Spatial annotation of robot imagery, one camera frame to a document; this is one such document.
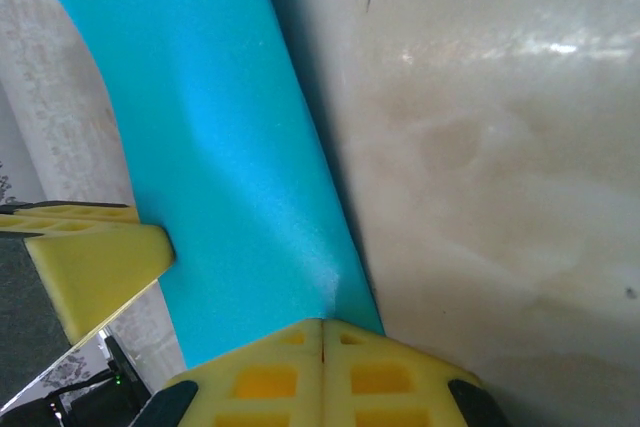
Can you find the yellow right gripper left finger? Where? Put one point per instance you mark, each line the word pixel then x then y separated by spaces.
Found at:
pixel 260 382

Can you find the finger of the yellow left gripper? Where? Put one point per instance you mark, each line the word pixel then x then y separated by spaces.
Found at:
pixel 100 272
pixel 75 219

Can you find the blue paper sheet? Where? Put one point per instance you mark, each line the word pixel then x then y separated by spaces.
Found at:
pixel 210 122

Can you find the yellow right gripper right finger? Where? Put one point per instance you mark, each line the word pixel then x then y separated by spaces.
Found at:
pixel 385 382

